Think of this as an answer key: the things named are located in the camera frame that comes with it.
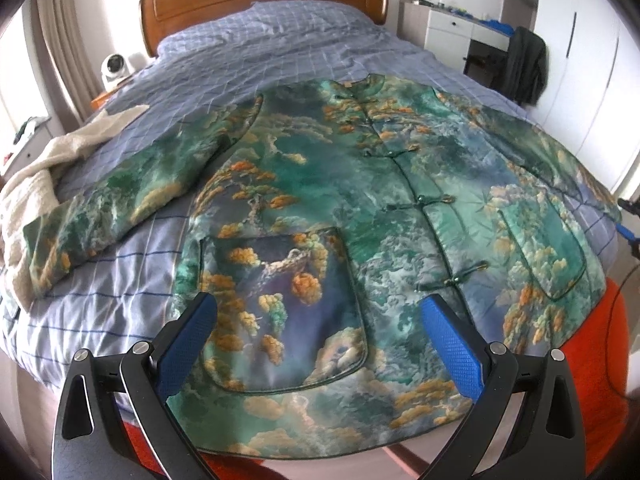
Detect green patterned silk jacket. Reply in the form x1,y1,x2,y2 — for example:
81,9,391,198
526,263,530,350
24,75,620,460

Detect white wardrobe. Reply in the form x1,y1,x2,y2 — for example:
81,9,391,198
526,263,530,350
529,0,639,198

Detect white round fan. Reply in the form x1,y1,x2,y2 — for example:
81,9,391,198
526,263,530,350
101,53,131,91

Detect cream fleece garment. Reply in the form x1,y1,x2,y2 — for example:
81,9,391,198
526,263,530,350
1,104,149,312

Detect white window-side dresser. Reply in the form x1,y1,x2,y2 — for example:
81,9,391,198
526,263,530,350
1,118,53,182

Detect white desk with drawers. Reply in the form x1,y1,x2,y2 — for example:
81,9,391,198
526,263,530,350
397,0,510,87

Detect blue checked duvet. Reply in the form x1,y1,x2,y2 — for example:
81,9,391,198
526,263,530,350
0,0,622,411

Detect dark jacket on chair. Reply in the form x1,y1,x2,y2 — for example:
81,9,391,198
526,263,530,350
497,26,548,105

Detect beige curtain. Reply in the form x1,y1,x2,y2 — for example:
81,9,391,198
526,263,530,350
35,0,101,125

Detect wooden nightstand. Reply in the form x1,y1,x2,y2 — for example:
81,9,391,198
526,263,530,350
91,89,118,110

